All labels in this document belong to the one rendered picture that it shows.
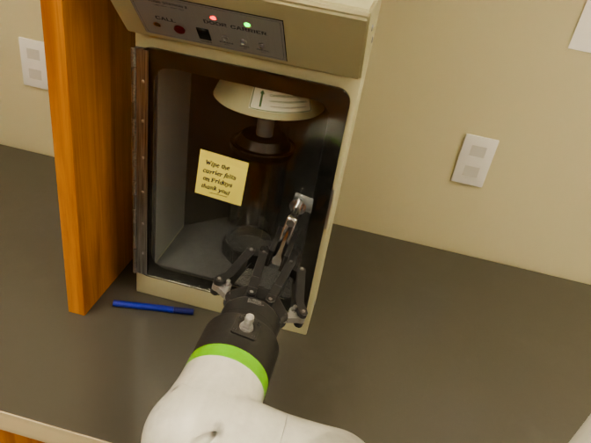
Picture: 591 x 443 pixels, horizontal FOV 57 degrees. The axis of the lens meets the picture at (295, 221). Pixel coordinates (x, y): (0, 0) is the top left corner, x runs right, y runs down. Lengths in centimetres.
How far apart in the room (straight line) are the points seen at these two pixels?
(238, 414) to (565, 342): 80
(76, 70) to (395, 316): 69
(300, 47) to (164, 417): 44
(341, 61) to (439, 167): 61
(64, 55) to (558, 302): 105
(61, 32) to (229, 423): 51
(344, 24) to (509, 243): 86
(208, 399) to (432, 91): 85
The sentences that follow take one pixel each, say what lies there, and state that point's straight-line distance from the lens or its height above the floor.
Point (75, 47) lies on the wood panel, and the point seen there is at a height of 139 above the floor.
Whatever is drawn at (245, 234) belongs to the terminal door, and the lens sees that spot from 87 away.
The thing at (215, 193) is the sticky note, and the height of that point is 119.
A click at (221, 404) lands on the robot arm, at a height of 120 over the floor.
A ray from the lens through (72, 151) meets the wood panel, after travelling 83.
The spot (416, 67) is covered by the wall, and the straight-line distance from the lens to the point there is 119.
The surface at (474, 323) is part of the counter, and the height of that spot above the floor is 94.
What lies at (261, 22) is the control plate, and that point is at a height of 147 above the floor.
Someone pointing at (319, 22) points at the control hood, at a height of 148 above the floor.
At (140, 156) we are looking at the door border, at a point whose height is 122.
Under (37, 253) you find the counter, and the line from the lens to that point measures 116.
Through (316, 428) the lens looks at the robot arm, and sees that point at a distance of 55.
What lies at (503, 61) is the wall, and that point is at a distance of 120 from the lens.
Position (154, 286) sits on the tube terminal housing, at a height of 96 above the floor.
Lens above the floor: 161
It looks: 31 degrees down
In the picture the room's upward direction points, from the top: 10 degrees clockwise
